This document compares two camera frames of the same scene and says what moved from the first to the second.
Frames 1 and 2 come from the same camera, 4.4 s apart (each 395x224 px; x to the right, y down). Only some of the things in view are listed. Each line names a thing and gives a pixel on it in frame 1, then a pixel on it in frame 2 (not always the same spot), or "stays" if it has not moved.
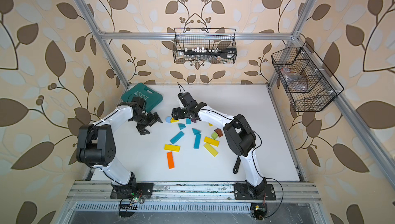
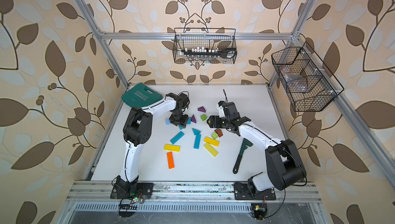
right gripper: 178,114 -> 216,121
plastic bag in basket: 295,82 stays
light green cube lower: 214,135 stays
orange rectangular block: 170,160 stays
